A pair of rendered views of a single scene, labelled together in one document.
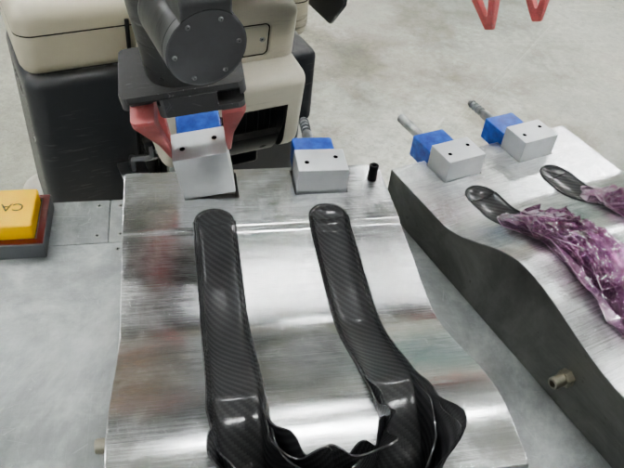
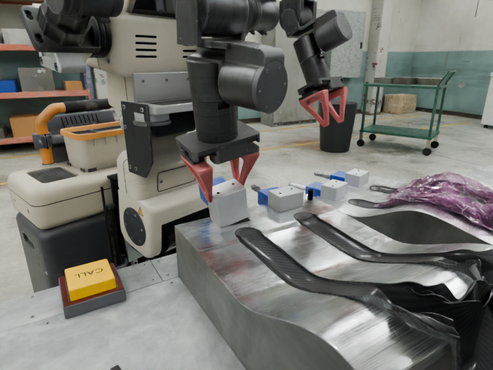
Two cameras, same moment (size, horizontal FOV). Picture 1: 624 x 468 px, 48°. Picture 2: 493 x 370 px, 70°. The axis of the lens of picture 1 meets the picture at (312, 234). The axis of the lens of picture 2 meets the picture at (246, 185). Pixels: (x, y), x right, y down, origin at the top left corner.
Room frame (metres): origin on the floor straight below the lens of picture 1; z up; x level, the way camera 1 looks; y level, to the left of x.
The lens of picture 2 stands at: (0.04, 0.22, 1.13)
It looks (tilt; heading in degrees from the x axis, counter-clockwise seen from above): 20 degrees down; 343
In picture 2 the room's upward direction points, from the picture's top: straight up
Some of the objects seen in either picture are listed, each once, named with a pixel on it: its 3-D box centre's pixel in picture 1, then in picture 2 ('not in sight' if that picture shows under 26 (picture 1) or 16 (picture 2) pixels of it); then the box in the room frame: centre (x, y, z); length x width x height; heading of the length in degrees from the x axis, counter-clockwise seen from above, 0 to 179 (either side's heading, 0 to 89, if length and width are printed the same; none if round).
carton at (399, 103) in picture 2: not in sight; (399, 103); (6.80, -5.43, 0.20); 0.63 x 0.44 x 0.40; 101
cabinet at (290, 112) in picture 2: not in sight; (292, 69); (6.16, -2.47, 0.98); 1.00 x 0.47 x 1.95; 101
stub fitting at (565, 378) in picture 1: (560, 380); not in sight; (0.38, -0.23, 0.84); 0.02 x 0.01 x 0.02; 121
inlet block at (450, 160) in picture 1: (430, 146); (314, 190); (0.70, -0.13, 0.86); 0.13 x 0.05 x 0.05; 31
